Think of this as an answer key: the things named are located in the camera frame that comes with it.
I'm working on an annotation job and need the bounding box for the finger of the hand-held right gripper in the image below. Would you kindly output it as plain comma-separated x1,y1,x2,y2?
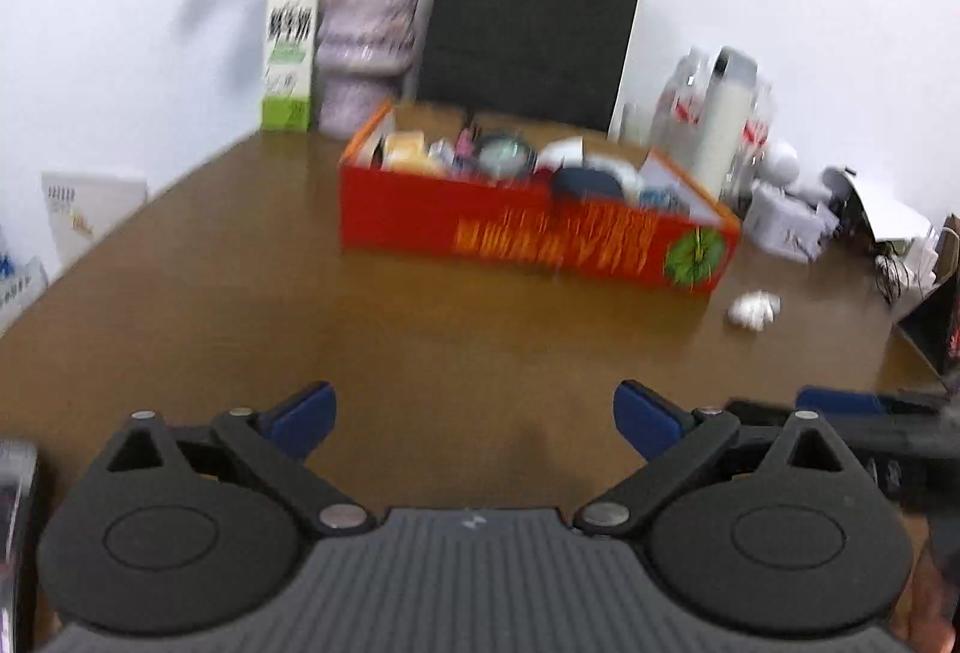
795,387,960,418
724,400,960,460

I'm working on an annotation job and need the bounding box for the grey blurred device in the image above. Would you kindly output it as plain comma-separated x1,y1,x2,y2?
0,439,41,653

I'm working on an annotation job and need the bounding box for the clear water bottle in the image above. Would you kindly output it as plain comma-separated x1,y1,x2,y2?
651,49,710,155
739,86,776,196

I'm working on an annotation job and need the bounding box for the white printed card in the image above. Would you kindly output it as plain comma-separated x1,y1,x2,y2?
41,171,149,272

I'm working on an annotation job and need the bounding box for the white paper bag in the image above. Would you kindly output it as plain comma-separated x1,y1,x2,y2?
892,225,960,324

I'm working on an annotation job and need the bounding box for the blue white printed pack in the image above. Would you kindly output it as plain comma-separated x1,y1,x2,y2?
0,225,50,336

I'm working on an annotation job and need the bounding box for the crumpled white tissue ball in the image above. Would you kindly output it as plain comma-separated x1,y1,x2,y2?
725,290,782,330

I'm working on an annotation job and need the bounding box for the white green milk carton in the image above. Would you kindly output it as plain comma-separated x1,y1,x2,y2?
260,0,324,133

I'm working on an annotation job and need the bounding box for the red cardboard box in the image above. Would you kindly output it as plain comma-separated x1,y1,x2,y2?
337,100,743,295

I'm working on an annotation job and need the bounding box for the white printed tin box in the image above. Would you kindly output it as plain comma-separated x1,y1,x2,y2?
742,180,839,265

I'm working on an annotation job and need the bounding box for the wooden desk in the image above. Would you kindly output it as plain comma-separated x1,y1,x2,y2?
0,124,960,653

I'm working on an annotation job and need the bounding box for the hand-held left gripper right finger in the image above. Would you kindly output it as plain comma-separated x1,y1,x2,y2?
572,380,850,539

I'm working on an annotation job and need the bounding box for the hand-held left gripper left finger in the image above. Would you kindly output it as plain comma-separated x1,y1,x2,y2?
103,381,377,539

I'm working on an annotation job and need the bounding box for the person's right hand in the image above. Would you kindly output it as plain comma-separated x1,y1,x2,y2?
894,552,960,653

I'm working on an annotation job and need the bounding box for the white round speaker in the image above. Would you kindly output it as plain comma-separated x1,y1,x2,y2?
754,139,801,183

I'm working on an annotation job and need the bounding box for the clear glass cup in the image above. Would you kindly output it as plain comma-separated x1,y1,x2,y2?
616,101,655,145

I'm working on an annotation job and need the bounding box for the black paper bag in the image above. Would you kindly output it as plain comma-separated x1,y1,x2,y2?
415,0,650,134

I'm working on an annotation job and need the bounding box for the dark cardboard box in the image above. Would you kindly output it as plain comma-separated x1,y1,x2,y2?
896,214,960,385

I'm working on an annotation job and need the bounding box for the purple glass vase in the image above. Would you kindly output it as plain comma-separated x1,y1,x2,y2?
315,0,422,141

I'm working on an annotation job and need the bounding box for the white thermos bottle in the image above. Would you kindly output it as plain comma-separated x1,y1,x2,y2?
688,47,759,196

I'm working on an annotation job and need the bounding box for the black cable tangle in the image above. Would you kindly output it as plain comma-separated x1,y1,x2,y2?
872,251,916,307

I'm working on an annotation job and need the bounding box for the navy zip pouch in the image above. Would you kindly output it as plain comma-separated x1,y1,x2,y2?
553,167,626,205

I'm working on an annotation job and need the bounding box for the white tissue sheet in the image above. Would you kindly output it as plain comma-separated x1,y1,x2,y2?
536,137,587,171

